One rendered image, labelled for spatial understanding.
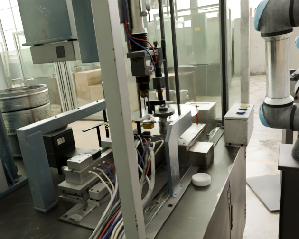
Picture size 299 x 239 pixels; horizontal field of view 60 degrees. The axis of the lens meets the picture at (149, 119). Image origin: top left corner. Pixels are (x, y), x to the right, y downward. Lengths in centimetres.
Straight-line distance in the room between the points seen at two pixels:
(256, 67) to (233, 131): 827
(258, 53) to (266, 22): 839
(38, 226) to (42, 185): 13
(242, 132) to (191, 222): 62
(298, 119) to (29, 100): 123
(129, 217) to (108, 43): 39
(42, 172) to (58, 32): 63
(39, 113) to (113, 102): 96
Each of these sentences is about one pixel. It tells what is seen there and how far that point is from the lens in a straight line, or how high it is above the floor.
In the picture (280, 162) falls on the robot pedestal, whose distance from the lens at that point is 120.
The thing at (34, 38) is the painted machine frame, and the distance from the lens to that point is 138.
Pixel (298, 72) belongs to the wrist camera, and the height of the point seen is 105.
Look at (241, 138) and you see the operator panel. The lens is 132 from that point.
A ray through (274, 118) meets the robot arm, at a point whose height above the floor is 91.
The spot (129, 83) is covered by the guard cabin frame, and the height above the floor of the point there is 103.
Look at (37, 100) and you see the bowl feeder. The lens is 146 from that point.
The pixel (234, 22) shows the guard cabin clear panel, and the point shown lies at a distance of 157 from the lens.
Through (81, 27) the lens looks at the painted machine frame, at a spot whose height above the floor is 135.
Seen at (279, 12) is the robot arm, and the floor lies 133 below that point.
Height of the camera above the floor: 125
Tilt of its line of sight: 15 degrees down
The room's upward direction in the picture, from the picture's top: 6 degrees counter-clockwise
